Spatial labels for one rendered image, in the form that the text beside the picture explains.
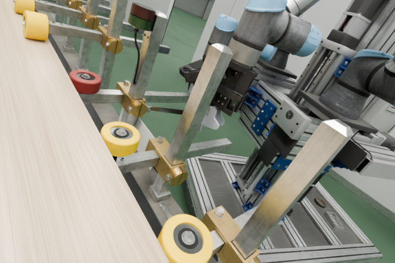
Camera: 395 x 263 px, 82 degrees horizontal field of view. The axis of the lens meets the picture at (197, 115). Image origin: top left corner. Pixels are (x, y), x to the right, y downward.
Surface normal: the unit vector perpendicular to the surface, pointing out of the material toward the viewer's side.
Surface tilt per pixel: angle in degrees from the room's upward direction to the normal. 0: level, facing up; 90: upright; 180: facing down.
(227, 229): 0
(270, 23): 90
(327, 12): 90
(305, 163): 90
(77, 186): 0
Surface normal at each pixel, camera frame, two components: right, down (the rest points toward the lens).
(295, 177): -0.73, 0.04
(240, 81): -0.48, 0.23
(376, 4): 0.25, 0.54
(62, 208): 0.37, -0.82
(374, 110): -0.90, -0.19
